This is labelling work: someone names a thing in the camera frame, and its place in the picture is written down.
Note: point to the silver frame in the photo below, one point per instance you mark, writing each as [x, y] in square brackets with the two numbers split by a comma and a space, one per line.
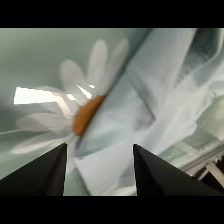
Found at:
[208, 166]

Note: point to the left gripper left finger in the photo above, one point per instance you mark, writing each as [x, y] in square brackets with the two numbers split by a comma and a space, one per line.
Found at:
[43, 176]

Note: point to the white shirt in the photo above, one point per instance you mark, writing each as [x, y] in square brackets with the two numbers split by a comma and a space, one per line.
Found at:
[150, 100]

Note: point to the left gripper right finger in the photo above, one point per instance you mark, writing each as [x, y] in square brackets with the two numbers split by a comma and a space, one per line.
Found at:
[156, 178]

